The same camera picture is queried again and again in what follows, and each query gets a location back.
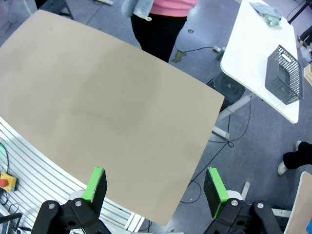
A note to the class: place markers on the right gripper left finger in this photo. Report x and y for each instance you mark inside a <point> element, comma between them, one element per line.
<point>96,185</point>

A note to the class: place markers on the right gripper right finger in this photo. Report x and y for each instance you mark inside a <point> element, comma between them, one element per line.
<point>214,190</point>

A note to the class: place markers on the gray-blue towel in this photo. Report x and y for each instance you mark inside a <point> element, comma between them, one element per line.
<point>136,8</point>

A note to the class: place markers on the dark gray perforated basket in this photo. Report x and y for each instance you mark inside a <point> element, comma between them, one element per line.
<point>282,75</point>

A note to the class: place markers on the white slatted aluminium platform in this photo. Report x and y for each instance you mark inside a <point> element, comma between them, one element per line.
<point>36,170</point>

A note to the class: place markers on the beige wooden table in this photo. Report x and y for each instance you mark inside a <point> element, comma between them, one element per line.
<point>301,207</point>

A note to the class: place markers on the person in black trousers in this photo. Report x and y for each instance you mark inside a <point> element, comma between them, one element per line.
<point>297,158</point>

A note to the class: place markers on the yellow emergency stop button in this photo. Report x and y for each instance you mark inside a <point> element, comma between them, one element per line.
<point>7,181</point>

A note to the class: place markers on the black round floor plate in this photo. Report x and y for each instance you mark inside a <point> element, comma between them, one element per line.
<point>226,87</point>

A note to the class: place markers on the white side table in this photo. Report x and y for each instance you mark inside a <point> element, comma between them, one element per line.
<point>248,56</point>

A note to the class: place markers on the yellow plastic crate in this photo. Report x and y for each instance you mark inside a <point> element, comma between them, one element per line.
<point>308,73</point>

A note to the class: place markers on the person in pink hoodie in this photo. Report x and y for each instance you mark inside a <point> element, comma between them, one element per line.
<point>158,31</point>

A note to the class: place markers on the green towel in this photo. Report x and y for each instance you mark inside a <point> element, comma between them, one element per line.
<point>270,21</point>

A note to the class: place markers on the slate gray towel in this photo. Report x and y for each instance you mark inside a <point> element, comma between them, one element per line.
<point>265,9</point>

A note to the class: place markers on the black table frame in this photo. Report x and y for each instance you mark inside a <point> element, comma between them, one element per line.
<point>53,7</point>

